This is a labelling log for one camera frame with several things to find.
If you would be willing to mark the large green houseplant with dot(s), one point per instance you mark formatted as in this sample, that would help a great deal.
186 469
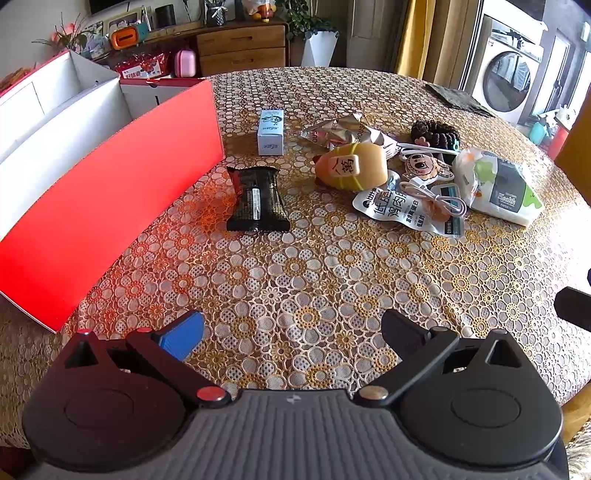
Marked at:
302 18

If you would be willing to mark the white washing machine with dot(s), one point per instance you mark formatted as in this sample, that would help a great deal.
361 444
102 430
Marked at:
505 74

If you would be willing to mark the silver snack packet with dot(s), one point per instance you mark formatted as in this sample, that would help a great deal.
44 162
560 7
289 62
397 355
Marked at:
344 131

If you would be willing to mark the white tall planter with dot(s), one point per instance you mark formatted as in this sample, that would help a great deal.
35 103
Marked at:
319 48

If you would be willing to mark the dark hair scrunchie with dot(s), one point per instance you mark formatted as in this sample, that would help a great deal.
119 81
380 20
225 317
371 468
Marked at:
431 131

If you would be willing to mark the wooden drawer cabinet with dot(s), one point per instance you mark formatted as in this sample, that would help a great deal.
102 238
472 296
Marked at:
240 48

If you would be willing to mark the white food pouch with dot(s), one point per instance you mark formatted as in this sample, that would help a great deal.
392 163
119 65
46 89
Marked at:
392 207

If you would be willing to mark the black snack packet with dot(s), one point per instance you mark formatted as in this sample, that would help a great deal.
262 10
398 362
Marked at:
257 198

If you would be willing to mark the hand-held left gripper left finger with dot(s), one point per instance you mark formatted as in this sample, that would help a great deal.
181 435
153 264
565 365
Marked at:
182 336

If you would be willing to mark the cartoon face plush toy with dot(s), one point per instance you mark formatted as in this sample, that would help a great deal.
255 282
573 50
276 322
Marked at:
422 168

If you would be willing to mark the patterned pot plant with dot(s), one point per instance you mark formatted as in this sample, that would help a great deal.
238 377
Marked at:
215 14

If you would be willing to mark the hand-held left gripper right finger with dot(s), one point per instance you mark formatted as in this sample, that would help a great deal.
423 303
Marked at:
401 330

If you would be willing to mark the orange tissue box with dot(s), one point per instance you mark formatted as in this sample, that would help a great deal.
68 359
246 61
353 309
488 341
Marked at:
128 37

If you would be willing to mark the white green tissue pack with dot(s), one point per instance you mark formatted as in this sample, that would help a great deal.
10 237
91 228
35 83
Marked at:
501 184

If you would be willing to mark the red gift bag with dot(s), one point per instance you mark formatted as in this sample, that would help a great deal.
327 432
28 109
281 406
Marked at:
143 65

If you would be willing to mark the floral lace tablecloth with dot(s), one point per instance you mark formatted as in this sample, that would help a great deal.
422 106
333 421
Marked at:
323 277

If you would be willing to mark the yellow bell plush toy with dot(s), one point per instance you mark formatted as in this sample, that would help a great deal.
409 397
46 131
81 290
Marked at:
353 166

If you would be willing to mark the red water bottle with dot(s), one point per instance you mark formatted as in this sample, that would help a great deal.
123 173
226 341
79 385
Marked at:
561 136

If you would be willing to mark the black television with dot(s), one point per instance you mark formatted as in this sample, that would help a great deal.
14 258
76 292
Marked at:
111 4

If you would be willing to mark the red cardboard box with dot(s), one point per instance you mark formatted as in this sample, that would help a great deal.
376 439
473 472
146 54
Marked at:
115 184

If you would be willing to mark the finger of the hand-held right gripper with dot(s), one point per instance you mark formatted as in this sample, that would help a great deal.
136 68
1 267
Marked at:
575 307

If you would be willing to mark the dark grey cloth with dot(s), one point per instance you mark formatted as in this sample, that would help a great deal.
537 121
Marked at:
459 100

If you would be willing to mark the bag of fruit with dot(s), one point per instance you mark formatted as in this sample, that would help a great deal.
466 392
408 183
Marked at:
259 10

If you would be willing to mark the small light blue carton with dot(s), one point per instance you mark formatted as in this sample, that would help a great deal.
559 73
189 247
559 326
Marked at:
270 134

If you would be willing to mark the yellow curtain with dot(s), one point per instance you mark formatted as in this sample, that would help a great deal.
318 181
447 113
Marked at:
415 32

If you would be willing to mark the photo frame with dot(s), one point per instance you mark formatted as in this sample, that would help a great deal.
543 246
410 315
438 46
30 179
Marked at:
122 21

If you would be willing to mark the pink hard case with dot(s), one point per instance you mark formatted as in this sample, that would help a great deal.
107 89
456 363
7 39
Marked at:
185 63

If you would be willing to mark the teal water bottle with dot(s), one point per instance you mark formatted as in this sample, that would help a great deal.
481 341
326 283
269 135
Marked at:
539 130

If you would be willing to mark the pink flower plant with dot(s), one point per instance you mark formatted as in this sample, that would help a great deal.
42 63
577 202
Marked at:
69 37

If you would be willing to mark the black cylinder speaker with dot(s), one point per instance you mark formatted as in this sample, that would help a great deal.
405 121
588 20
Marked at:
165 16

